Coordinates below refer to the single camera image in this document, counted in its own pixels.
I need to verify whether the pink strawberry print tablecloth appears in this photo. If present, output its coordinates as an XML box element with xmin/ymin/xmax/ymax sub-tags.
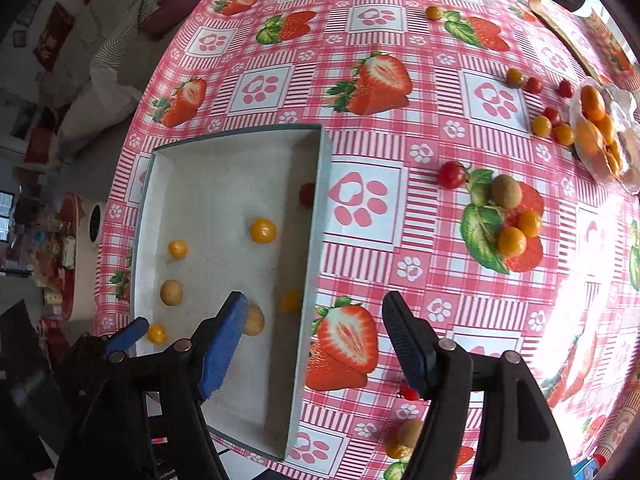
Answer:
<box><xmin>95</xmin><ymin>0</ymin><xmax>640</xmax><ymax>480</ymax></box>

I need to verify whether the round red side table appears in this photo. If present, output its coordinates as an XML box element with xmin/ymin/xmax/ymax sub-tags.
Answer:
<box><xmin>30</xmin><ymin>194</ymin><xmax>101</xmax><ymax>321</ymax></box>

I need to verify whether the dark orange mandarin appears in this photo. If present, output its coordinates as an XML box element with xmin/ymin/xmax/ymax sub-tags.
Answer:
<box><xmin>580</xmin><ymin>86</ymin><xmax>607</xmax><ymax>121</ymax></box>

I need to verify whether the striped grey cloth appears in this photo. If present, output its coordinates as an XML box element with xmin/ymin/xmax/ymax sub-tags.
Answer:
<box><xmin>90</xmin><ymin>0</ymin><xmax>161</xmax><ymax>78</ymax></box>

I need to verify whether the white round appliance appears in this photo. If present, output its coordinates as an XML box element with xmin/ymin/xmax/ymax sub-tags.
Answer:
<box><xmin>82</xmin><ymin>202</ymin><xmax>108</xmax><ymax>246</ymax></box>

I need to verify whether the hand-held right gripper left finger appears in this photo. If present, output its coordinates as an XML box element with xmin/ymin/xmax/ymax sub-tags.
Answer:
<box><xmin>54</xmin><ymin>291</ymin><xmax>249</xmax><ymax>480</ymax></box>

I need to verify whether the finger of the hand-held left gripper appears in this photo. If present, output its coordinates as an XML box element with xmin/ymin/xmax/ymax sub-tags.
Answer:
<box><xmin>102</xmin><ymin>316</ymin><xmax>151</xmax><ymax>360</ymax></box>

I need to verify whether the large orange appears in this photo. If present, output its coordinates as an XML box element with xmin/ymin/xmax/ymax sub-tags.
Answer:
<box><xmin>597</xmin><ymin>115</ymin><xmax>618</xmax><ymax>146</ymax></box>
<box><xmin>602</xmin><ymin>142</ymin><xmax>623</xmax><ymax>176</ymax></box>
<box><xmin>575</xmin><ymin>121</ymin><xmax>603</xmax><ymax>158</ymax></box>

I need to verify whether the clear glass bowl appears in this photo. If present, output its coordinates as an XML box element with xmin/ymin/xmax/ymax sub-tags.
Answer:
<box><xmin>571</xmin><ymin>79</ymin><xmax>640</xmax><ymax>196</ymax></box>

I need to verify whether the curved wooden tray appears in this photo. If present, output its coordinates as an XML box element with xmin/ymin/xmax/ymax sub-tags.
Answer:
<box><xmin>528</xmin><ymin>0</ymin><xmax>612</xmax><ymax>86</ymax></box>

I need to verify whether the grey shallow box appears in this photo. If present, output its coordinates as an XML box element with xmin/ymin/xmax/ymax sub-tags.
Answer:
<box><xmin>129</xmin><ymin>123</ymin><xmax>335</xmax><ymax>462</ymax></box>

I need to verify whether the maroon cushion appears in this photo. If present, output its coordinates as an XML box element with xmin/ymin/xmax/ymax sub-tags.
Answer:
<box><xmin>145</xmin><ymin>0</ymin><xmax>236</xmax><ymax>36</ymax></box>

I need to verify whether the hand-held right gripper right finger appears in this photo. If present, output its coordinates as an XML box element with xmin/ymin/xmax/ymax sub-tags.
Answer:
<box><xmin>381</xmin><ymin>291</ymin><xmax>573</xmax><ymax>480</ymax></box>

